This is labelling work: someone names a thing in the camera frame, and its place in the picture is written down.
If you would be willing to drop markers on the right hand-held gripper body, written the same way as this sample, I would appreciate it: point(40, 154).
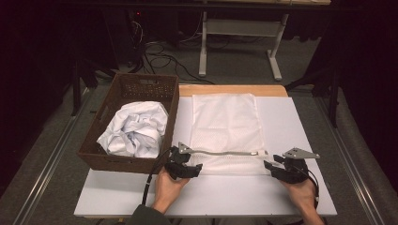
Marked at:
point(294, 170)

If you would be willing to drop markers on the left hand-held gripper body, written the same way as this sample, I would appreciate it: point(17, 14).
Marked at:
point(184, 171)

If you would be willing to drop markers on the white shirt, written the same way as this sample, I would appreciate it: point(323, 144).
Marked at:
point(134, 129)

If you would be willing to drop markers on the white mesh laundry bag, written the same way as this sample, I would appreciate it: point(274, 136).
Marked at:
point(226, 131)

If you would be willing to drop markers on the brown wicker basket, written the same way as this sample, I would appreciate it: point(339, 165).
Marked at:
point(137, 89)

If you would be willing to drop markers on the person's right hand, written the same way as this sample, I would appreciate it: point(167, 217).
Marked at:
point(302, 195)

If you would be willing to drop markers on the person's left hand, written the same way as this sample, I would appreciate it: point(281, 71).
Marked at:
point(167, 192)

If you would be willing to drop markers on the black metal stand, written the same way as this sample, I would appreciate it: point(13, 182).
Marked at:
point(334, 97)
point(76, 90)

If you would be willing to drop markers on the metal floor rail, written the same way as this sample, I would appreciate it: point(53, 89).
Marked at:
point(350, 162)
point(47, 172)

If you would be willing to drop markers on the white metal desk frame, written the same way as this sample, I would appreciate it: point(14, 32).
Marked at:
point(241, 27)

